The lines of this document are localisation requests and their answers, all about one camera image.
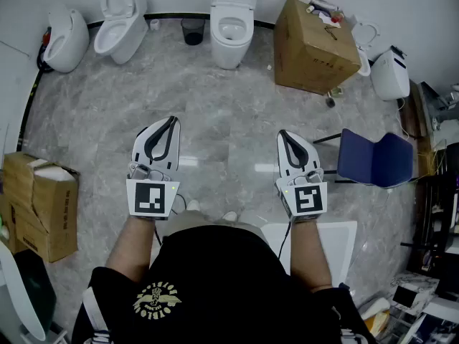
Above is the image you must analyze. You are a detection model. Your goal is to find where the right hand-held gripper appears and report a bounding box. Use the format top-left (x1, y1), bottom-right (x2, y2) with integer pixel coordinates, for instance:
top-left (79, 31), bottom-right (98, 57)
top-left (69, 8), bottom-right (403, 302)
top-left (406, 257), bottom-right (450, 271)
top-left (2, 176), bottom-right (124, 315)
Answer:
top-left (275, 129), bottom-right (328, 225)

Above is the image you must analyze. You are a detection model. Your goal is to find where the black mesh waste bin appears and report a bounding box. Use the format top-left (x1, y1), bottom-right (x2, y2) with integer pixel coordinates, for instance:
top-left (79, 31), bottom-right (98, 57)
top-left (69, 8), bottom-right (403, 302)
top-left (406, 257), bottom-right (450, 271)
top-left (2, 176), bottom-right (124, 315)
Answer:
top-left (180, 17), bottom-right (207, 46)

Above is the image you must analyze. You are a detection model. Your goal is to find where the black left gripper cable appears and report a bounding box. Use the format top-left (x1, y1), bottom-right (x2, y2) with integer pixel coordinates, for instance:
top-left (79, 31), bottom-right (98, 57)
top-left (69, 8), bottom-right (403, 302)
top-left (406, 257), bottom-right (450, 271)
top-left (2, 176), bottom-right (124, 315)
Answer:
top-left (153, 193), bottom-right (187, 247)

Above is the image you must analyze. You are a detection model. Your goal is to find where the person's right forearm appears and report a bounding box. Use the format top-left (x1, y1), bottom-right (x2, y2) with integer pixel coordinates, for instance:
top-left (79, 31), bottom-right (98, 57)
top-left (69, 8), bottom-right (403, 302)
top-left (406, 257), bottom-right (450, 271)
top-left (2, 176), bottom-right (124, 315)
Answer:
top-left (289, 219), bottom-right (333, 293)

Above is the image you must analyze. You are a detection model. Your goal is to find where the black hose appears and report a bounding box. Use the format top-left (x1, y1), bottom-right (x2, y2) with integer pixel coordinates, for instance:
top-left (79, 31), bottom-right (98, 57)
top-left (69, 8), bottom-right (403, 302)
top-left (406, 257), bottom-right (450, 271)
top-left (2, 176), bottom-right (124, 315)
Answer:
top-left (37, 44), bottom-right (55, 74)

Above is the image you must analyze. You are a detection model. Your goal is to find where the brown wooden cabinet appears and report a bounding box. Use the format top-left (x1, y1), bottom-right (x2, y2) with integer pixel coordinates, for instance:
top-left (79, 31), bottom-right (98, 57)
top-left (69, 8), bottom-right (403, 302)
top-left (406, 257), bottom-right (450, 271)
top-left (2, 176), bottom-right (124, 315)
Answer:
top-left (398, 80), bottom-right (430, 139)

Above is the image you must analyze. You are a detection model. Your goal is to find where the white toilet with tank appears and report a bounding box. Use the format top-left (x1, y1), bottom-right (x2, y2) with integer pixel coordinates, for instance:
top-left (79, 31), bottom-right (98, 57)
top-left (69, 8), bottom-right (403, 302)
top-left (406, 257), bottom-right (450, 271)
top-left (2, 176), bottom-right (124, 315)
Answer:
top-left (93, 0), bottom-right (149, 65)

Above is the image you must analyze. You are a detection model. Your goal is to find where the white rounded toilet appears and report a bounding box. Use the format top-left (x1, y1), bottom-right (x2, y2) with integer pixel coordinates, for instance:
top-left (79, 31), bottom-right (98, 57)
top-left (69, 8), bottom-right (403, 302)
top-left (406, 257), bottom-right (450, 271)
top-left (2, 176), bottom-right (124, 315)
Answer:
top-left (210, 1), bottom-right (255, 70)

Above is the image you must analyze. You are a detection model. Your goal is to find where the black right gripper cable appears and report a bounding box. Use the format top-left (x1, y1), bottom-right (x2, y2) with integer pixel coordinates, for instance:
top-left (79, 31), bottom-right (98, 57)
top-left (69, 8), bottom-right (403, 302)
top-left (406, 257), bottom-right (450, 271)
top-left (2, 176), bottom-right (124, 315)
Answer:
top-left (278, 221), bottom-right (292, 261)

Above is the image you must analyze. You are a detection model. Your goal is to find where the white toilet with black panel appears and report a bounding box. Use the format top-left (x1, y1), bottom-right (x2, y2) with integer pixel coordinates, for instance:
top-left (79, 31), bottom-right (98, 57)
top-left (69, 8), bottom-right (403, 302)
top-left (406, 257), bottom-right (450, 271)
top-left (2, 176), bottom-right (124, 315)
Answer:
top-left (369, 44), bottom-right (411, 102)

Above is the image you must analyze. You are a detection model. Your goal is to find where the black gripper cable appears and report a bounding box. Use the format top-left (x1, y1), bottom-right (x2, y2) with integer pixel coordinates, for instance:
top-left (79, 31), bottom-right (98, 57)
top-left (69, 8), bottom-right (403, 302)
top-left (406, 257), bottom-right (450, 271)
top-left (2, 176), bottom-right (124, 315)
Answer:
top-left (153, 193), bottom-right (187, 247)
top-left (278, 221), bottom-right (292, 261)

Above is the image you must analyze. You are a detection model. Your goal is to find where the white flat panel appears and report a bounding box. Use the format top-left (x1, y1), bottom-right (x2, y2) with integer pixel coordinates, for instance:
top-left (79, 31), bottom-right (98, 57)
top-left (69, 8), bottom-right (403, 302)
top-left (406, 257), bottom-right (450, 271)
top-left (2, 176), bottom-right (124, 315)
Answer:
top-left (260, 220), bottom-right (359, 288)

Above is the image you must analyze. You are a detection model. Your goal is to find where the person's black printed shirt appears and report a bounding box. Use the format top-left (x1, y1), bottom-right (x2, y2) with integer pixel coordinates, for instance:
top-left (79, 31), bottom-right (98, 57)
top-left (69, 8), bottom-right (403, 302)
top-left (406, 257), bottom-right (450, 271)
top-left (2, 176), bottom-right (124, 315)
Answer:
top-left (71, 224), bottom-right (377, 344)

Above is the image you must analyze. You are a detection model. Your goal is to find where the white egg-shaped toilet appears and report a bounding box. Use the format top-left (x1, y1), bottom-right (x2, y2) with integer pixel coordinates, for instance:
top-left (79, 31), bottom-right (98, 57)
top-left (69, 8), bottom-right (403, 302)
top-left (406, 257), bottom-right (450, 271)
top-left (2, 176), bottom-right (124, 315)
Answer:
top-left (42, 2), bottom-right (90, 74)

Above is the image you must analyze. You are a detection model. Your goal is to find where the white curved ceramic fixture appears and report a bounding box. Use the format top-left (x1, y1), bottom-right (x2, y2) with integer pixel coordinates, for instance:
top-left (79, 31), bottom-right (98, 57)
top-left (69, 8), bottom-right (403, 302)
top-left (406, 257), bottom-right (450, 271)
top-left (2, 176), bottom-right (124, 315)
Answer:
top-left (0, 240), bottom-right (47, 342)

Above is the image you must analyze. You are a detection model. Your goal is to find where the blue folding chair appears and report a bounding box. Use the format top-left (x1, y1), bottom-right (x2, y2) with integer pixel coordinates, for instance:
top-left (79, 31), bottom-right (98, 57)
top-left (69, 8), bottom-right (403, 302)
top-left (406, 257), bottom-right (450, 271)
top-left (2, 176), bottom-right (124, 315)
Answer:
top-left (313, 128), bottom-right (415, 189)

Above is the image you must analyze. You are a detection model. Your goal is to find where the thin white cable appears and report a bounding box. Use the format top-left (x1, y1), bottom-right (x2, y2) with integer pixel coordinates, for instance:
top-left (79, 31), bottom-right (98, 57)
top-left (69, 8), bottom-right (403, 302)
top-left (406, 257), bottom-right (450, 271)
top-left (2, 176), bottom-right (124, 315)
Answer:
top-left (394, 97), bottom-right (410, 138)

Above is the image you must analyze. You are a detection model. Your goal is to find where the dark green bin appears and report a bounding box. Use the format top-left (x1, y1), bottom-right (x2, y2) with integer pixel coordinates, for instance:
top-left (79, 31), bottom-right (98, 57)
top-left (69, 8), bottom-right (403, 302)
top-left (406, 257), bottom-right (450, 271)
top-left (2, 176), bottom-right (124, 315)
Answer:
top-left (14, 251), bottom-right (57, 333)

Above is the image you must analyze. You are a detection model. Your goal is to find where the black metal rack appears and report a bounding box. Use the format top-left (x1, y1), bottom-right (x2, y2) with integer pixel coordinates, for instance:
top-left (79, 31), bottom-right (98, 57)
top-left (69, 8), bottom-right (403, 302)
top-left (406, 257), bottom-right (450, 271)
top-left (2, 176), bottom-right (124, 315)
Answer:
top-left (400, 140), bottom-right (459, 302)

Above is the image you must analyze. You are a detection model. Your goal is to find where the marble-topped box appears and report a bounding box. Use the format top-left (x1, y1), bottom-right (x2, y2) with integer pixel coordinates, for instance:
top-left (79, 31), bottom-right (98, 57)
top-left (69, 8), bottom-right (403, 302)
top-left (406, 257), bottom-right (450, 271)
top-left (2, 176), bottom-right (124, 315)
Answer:
top-left (389, 270), bottom-right (440, 317)

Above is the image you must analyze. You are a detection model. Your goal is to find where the open torn cardboard box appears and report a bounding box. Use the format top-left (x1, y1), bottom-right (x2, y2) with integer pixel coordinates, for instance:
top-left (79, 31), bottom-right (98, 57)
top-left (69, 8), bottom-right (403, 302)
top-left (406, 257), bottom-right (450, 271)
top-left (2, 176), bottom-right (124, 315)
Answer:
top-left (0, 151), bottom-right (80, 264)

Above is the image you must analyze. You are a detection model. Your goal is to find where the large closed cardboard box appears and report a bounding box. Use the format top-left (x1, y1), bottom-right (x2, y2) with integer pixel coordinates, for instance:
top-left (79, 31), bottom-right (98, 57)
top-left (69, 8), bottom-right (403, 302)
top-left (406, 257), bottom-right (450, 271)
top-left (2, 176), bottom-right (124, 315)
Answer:
top-left (273, 0), bottom-right (362, 95)

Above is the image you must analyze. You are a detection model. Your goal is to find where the person's left forearm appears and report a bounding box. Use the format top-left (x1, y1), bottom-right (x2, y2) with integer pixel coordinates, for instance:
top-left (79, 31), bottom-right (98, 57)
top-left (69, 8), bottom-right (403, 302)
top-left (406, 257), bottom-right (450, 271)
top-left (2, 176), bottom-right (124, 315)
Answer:
top-left (105, 215), bottom-right (169, 285)

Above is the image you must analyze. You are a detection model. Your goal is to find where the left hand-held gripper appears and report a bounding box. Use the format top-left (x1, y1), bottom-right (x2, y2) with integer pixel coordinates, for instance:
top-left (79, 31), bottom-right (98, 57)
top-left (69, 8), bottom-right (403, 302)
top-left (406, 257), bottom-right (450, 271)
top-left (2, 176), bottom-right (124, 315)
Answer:
top-left (126, 115), bottom-right (181, 221)

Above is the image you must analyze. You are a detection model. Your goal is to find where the white wrapped tube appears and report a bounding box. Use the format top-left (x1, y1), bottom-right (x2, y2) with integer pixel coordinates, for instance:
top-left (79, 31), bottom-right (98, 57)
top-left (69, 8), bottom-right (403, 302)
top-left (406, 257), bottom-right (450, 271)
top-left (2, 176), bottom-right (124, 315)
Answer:
top-left (310, 0), bottom-right (340, 12)

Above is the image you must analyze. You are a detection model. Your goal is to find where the white foam insert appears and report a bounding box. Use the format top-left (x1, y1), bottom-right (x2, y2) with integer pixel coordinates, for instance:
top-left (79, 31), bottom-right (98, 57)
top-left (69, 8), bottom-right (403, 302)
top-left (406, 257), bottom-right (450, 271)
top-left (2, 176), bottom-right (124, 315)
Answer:
top-left (28, 158), bottom-right (75, 182)

